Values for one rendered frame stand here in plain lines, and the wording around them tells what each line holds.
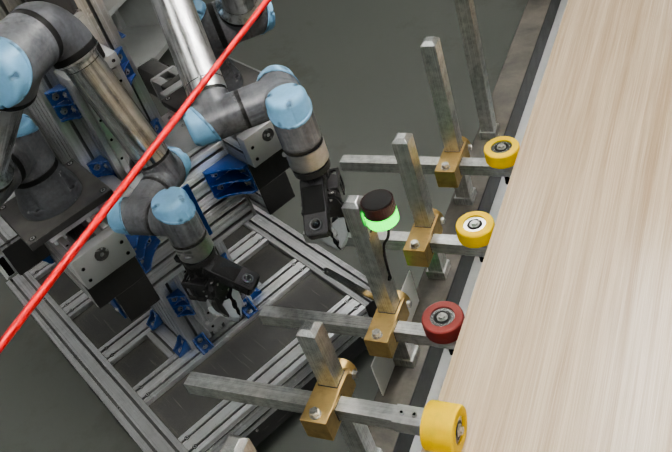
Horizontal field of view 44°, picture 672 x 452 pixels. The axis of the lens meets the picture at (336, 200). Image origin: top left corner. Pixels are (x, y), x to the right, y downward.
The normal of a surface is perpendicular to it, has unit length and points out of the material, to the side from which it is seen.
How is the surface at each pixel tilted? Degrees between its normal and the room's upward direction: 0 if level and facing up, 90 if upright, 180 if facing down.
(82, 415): 0
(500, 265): 0
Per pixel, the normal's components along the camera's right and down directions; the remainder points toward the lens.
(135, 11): -0.32, 0.68
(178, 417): -0.27, -0.73
